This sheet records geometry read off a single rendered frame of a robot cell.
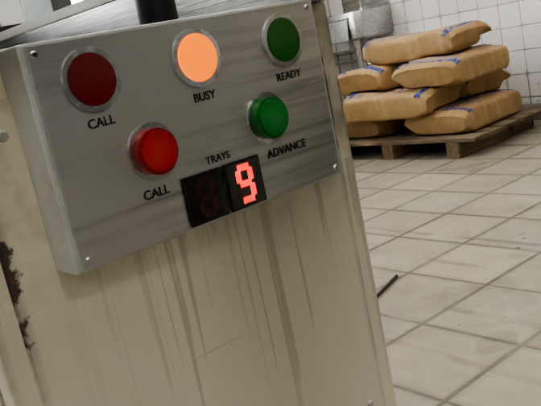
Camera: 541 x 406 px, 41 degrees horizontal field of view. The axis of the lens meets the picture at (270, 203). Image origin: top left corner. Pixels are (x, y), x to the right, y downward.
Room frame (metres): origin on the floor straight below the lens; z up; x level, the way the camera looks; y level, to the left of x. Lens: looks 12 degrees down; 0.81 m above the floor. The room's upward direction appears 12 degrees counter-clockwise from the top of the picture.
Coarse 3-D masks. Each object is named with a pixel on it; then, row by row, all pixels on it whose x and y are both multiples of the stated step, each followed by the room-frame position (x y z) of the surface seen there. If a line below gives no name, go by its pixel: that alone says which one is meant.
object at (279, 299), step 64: (320, 0) 0.63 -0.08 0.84; (0, 128) 0.44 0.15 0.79; (0, 192) 0.43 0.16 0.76; (320, 192) 0.60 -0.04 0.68; (0, 256) 0.43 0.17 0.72; (128, 256) 0.48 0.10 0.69; (192, 256) 0.51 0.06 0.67; (256, 256) 0.55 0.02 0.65; (320, 256) 0.59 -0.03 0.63; (0, 320) 0.42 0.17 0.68; (64, 320) 0.45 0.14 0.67; (128, 320) 0.47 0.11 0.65; (192, 320) 0.50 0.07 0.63; (256, 320) 0.54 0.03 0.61; (320, 320) 0.58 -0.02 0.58; (0, 384) 0.43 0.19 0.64; (64, 384) 0.44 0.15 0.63; (128, 384) 0.46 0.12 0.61; (192, 384) 0.50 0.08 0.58; (256, 384) 0.53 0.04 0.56; (320, 384) 0.57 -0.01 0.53; (384, 384) 0.62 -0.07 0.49
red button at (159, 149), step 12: (144, 132) 0.46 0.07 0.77; (156, 132) 0.46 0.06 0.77; (168, 132) 0.47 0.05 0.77; (144, 144) 0.45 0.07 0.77; (156, 144) 0.46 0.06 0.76; (168, 144) 0.47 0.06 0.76; (144, 156) 0.45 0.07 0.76; (156, 156) 0.46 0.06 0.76; (168, 156) 0.46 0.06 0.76; (144, 168) 0.45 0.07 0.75; (156, 168) 0.46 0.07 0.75; (168, 168) 0.46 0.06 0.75
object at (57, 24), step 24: (96, 0) 0.84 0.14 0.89; (120, 0) 0.81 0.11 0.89; (192, 0) 0.71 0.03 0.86; (216, 0) 0.68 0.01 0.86; (240, 0) 0.66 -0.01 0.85; (264, 0) 0.64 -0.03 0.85; (288, 0) 0.61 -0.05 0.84; (24, 24) 1.00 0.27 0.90; (48, 24) 0.95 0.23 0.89; (72, 24) 0.90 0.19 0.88; (96, 24) 0.86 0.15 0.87; (120, 24) 0.82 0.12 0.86; (0, 48) 1.07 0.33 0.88
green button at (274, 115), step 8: (256, 104) 0.52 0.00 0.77; (264, 104) 0.52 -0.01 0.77; (272, 104) 0.52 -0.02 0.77; (280, 104) 0.53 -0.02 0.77; (256, 112) 0.52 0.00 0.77; (264, 112) 0.52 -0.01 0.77; (272, 112) 0.52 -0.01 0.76; (280, 112) 0.53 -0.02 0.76; (256, 120) 0.52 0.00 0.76; (264, 120) 0.52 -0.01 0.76; (272, 120) 0.52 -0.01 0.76; (280, 120) 0.53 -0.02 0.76; (256, 128) 0.52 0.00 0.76; (264, 128) 0.52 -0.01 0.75; (272, 128) 0.52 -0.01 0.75; (280, 128) 0.53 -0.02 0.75; (264, 136) 0.52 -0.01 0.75; (272, 136) 0.52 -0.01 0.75
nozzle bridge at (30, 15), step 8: (24, 0) 1.42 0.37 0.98; (32, 0) 1.39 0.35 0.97; (40, 0) 1.37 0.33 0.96; (48, 0) 1.35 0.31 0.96; (56, 0) 1.35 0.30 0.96; (64, 0) 1.36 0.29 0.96; (24, 8) 1.43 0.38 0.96; (32, 8) 1.40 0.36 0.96; (40, 8) 1.38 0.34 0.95; (48, 8) 1.35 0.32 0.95; (56, 8) 1.35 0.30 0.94; (32, 16) 1.41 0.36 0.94; (40, 16) 1.38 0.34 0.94
